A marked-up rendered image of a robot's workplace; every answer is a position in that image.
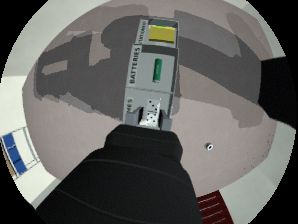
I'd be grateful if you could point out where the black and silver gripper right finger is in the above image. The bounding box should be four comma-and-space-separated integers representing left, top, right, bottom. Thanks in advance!
158, 109, 173, 131

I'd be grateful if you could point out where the yellow block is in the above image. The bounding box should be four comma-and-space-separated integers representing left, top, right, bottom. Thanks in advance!
149, 26, 175, 44

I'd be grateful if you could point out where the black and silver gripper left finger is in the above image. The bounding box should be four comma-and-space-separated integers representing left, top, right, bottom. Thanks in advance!
125, 106, 144, 126

